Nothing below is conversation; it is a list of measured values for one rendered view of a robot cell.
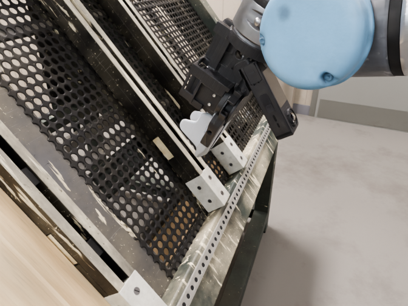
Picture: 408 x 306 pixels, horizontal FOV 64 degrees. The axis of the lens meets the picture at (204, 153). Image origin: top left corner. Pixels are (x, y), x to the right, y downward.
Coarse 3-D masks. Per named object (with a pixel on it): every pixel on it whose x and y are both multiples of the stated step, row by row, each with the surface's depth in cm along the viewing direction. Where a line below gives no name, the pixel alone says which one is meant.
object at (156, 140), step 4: (152, 140) 102; (156, 140) 101; (160, 140) 100; (156, 144) 102; (160, 144) 101; (164, 144) 101; (160, 148) 102; (164, 148) 101; (164, 152) 102; (168, 152) 102; (168, 156) 102; (172, 156) 102
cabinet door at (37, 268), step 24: (0, 192) 62; (0, 216) 60; (24, 216) 63; (0, 240) 58; (24, 240) 61; (48, 240) 64; (0, 264) 57; (24, 264) 60; (48, 264) 62; (72, 264) 66; (0, 288) 55; (24, 288) 58; (48, 288) 61; (72, 288) 64
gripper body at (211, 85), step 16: (224, 32) 42; (208, 48) 45; (224, 48) 43; (240, 48) 40; (192, 64) 44; (208, 64) 45; (224, 64) 44; (240, 64) 43; (192, 80) 46; (208, 80) 44; (224, 80) 44; (240, 80) 44; (192, 96) 46; (208, 96) 46; (224, 96) 44; (240, 96) 43; (208, 112) 47
